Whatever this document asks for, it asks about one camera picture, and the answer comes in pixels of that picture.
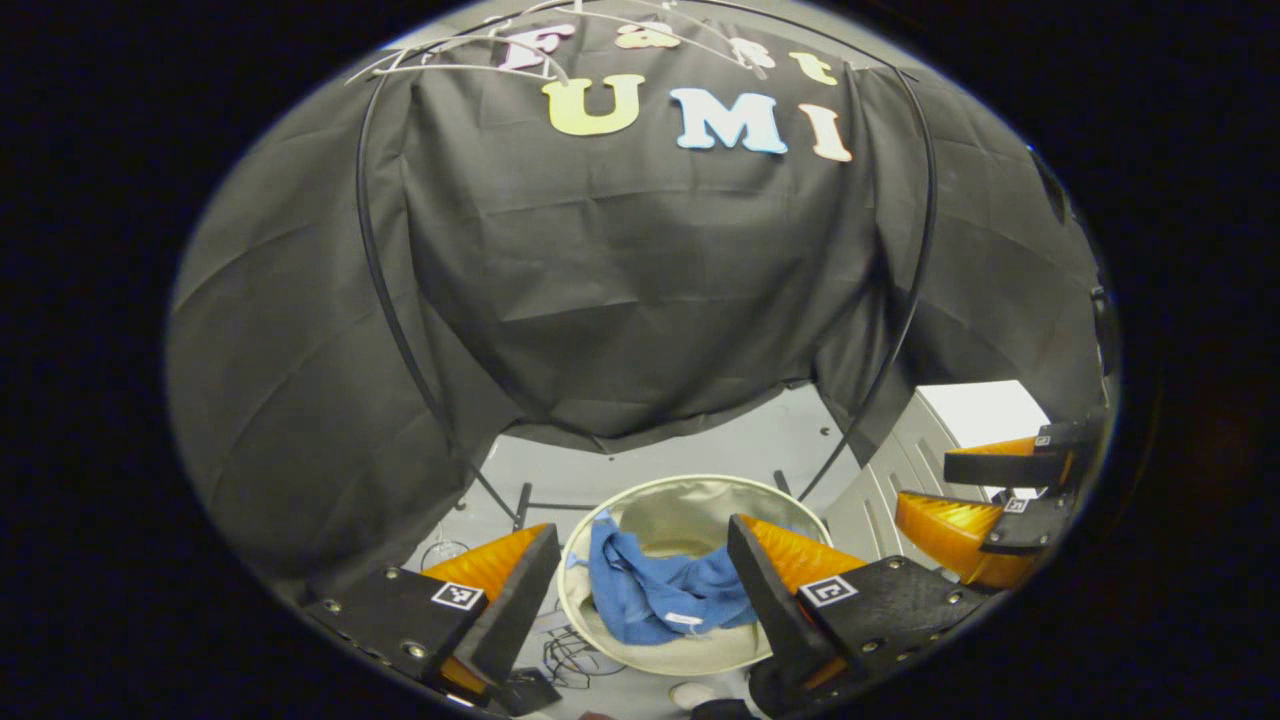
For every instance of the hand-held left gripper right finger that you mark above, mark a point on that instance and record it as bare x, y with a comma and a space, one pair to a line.
770, 610

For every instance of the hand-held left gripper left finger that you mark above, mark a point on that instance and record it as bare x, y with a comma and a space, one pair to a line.
515, 605

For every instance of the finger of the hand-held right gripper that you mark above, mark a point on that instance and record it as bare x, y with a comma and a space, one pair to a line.
950, 535
1000, 470

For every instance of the beige round laundry hamper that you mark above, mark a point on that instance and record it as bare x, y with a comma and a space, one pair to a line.
690, 510

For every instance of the black clothes rack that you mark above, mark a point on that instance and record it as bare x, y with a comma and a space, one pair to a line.
372, 260

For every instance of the white hanger with cross bar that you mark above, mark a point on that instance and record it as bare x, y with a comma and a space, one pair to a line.
700, 40

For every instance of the white hanger with arched shoulders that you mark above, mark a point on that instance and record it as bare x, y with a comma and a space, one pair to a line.
450, 69

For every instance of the white cabinet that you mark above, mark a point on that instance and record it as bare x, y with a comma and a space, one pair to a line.
980, 410

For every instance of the person's white shoe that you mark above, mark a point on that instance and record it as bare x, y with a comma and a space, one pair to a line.
700, 693

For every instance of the black backdrop cloth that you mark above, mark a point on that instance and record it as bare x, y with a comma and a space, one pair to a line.
600, 300

